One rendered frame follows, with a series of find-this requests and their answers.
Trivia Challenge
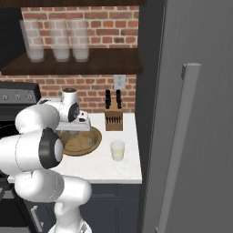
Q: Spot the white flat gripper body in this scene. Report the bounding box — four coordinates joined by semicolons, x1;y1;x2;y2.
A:
56;120;92;132

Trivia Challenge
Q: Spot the brown wooden bowl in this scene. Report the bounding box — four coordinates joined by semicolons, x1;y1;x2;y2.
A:
56;126;103;157

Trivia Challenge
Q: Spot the glass of lemonade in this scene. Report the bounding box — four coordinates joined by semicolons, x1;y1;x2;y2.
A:
109;139;126;162

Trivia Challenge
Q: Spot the tall clear drinking glass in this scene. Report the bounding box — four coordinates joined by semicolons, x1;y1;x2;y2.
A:
19;19;46;64
47;19;72;63
68;19;91;63

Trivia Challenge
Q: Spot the dark fridge side panel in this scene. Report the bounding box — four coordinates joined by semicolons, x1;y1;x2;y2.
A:
135;0;168;233

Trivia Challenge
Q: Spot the grey fridge door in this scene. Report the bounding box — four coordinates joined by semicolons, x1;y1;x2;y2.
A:
141;0;233;233

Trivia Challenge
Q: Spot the wooden knife block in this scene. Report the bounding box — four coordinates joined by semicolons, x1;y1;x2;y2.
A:
104;106;124;132

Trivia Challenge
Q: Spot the black stove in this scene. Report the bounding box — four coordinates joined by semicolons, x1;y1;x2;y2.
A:
0;81;42;233

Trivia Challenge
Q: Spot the dark wooden shelf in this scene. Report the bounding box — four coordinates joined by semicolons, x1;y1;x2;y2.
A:
0;0;147;8
0;48;144;76

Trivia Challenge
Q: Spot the dark blue cupboard door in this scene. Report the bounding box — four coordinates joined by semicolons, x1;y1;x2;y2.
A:
79;183;142;233

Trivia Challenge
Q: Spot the black knife handle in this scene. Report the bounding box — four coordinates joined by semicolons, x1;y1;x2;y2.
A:
115;89;123;110
105;89;112;110

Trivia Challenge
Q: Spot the white wall outlet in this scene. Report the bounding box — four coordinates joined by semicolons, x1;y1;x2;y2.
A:
113;74;127;91

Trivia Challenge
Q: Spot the grey cupboard handle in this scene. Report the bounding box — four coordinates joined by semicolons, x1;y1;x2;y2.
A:
29;205;44;233

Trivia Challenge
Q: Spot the grey fridge door handle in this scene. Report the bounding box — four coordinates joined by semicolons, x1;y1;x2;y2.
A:
156;62;202;233

